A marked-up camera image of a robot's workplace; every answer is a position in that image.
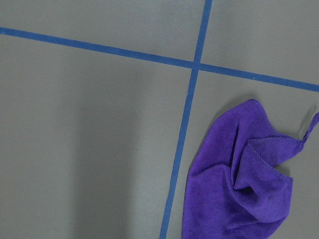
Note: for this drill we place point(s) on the purple microfiber towel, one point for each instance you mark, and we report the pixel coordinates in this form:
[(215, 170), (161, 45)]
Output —
[(233, 188)]

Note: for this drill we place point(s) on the long blue tape strip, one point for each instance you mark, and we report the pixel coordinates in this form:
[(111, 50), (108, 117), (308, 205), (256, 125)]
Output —
[(158, 59)]

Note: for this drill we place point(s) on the crossing blue tape strip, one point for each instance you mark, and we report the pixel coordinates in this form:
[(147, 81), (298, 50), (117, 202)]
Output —
[(185, 118)]

